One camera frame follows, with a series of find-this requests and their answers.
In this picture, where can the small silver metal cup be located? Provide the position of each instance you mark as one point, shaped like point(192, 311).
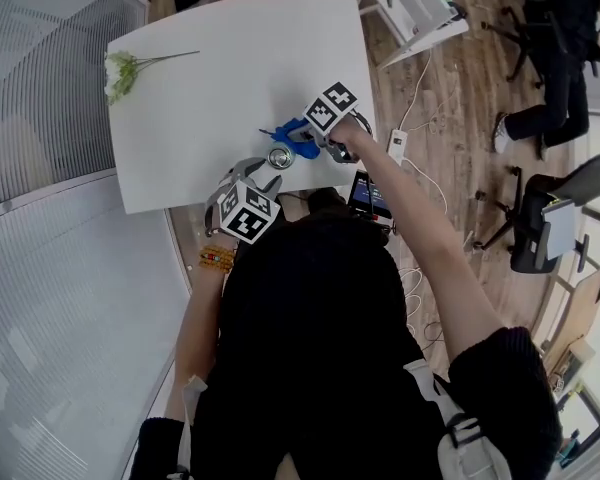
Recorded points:
point(280, 157)

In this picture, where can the person's left forearm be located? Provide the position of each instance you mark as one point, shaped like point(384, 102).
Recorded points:
point(195, 328)

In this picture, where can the blue cloth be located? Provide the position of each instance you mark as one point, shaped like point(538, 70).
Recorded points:
point(282, 133)

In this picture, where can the black waist-mounted screen device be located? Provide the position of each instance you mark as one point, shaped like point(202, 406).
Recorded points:
point(370, 198)

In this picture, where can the grey pad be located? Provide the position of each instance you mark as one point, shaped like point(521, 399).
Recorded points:
point(560, 230)

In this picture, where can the ribbed glass partition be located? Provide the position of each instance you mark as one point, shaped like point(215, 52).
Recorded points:
point(40, 93)

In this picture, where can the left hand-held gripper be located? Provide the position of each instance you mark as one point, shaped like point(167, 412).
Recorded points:
point(250, 213)

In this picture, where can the black office chair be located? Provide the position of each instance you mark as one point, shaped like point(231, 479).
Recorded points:
point(527, 233)
point(535, 23)

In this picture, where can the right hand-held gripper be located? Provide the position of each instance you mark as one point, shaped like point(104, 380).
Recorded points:
point(330, 107)

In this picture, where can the white artificial flowers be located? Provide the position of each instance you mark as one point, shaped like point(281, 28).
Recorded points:
point(120, 75)

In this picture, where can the white power strip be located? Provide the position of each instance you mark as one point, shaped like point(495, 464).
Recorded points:
point(397, 147)

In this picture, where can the person's black sweater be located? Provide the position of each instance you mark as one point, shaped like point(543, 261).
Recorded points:
point(320, 343)

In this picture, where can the person's right forearm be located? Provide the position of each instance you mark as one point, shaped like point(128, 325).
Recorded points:
point(420, 248)

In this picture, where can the wooden desk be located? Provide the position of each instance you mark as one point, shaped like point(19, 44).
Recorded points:
point(575, 313)

